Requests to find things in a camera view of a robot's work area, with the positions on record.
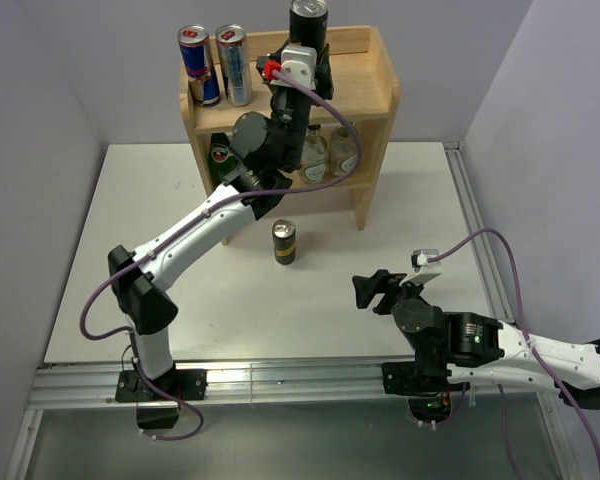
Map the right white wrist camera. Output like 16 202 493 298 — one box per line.
400 249 442 285

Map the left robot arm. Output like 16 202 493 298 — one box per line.
108 44 333 399

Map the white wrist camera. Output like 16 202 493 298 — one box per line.
271 44 317 91
400 249 442 285

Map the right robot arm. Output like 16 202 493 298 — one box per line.
352 269 600 410

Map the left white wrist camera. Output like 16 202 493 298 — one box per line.
271 44 317 91

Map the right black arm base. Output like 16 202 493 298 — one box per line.
381 360 470 429

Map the clear glass bottle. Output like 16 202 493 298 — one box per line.
328 123 358 176
300 124 328 184

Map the silver light-blue energy can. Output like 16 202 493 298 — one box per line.
215 25 253 106

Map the blue silver Red Bull can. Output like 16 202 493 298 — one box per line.
177 25 221 106

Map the black yellow can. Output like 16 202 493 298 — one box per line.
272 219 296 265
289 0 328 52

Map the wooden two-tier shelf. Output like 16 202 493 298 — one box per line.
178 25 402 247

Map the left green Perrier bottle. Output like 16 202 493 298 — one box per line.
208 133 238 187

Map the aluminium mounting rail frame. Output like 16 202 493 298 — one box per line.
8 143 581 479

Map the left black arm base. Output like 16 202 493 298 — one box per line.
114 367 207 431

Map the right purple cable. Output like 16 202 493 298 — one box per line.
427 228 600 480

